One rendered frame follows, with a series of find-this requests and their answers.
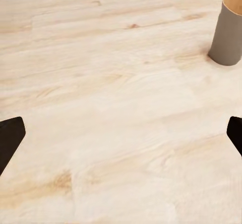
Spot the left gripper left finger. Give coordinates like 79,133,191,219
0,117,26,175

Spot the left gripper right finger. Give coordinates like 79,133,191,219
226,116,242,156

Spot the trash can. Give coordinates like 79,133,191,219
209,0,242,65

